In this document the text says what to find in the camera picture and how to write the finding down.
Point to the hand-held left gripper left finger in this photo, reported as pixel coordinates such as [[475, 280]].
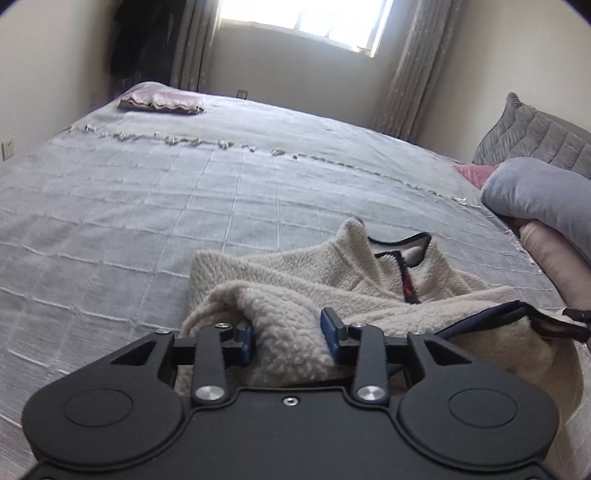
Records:
[[247, 345]]

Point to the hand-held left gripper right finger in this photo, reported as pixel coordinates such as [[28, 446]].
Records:
[[329, 332]]

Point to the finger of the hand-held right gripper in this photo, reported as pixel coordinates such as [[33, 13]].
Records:
[[578, 317]]

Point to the cream fleece zip jacket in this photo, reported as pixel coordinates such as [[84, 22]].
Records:
[[286, 286]]

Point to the dark hanging clothes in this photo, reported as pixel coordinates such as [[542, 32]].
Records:
[[141, 41]]

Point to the beige pillow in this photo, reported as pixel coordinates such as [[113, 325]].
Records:
[[561, 258]]

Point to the light blue pillow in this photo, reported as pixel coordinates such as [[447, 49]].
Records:
[[540, 196]]

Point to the grey checked bed blanket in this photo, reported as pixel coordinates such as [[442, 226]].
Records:
[[138, 207]]

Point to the dark pink pillow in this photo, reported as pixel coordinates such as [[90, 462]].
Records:
[[475, 173]]

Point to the grey quilted pillow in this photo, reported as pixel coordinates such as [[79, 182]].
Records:
[[535, 134]]

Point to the folded pink patterned cloth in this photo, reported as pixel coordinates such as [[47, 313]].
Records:
[[161, 100]]

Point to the beige patterned curtain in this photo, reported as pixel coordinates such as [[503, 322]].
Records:
[[196, 46], [415, 69]]

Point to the window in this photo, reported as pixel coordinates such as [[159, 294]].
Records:
[[304, 21]]

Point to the white wall socket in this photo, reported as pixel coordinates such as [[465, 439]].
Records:
[[8, 148]]

